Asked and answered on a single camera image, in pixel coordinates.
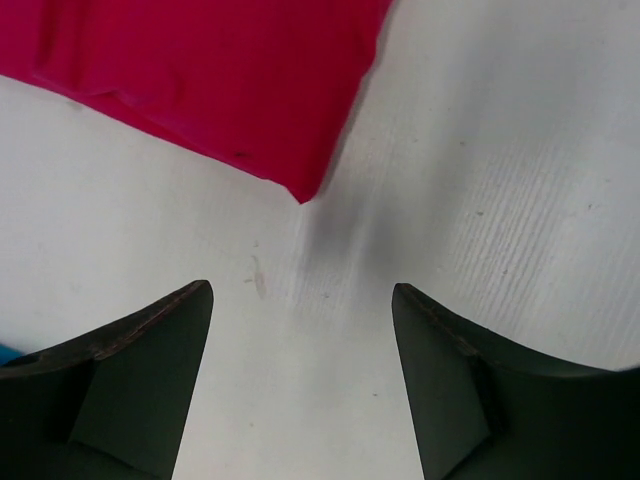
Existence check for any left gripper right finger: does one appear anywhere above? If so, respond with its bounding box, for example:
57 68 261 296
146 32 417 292
392 283 639 479

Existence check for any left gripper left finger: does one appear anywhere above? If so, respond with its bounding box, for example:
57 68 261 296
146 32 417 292
1 280 213 479

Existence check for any magenta t shirt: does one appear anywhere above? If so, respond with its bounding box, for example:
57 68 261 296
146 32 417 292
1 1 390 202

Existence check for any blue folded t shirt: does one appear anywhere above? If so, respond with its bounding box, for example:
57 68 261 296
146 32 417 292
0 344 23 366

